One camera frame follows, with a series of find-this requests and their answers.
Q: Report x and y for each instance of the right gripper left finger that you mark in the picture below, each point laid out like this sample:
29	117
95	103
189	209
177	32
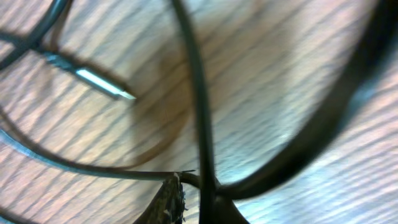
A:
168	205

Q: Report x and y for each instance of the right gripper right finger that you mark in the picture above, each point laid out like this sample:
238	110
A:
225	211

